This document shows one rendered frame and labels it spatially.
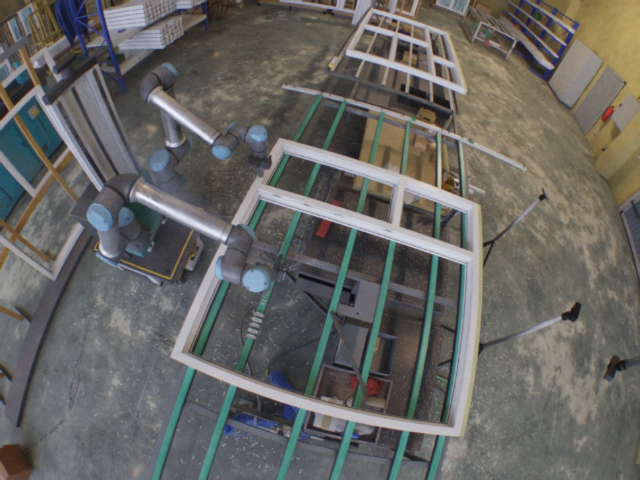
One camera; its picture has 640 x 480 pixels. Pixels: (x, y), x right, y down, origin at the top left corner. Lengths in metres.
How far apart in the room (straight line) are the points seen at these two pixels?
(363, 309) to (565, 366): 2.88
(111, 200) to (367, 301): 1.28
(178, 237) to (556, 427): 4.16
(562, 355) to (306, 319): 2.94
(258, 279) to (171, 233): 1.45
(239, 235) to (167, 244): 1.29
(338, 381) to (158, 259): 1.57
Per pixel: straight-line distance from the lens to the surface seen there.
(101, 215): 1.16
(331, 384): 1.67
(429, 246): 1.75
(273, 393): 1.32
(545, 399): 3.50
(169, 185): 2.07
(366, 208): 2.12
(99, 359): 2.77
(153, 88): 1.59
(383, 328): 1.79
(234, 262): 1.10
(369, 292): 1.54
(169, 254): 2.31
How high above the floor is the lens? 2.25
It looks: 61 degrees down
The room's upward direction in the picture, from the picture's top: 14 degrees clockwise
